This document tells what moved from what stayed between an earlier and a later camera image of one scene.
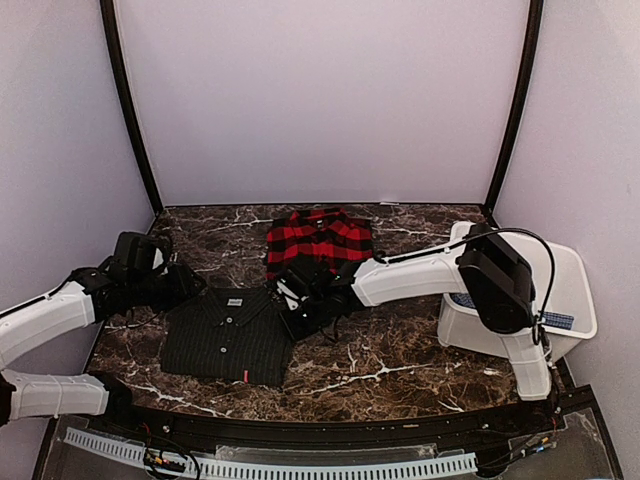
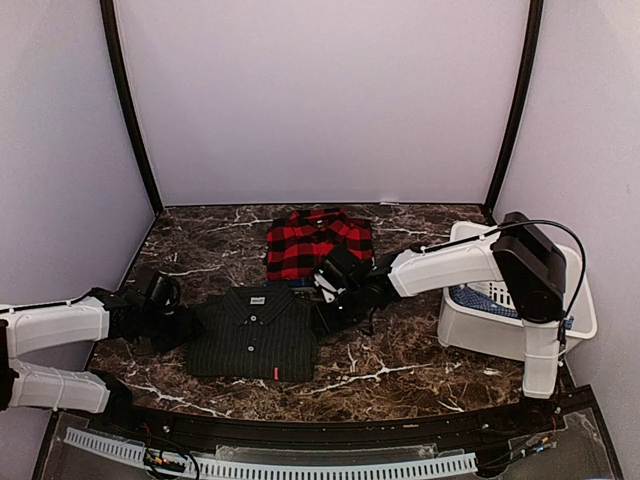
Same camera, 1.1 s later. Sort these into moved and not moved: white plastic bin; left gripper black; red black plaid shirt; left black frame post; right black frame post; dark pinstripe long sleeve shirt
Moved: left gripper black; dark pinstripe long sleeve shirt
Not moved: left black frame post; red black plaid shirt; white plastic bin; right black frame post
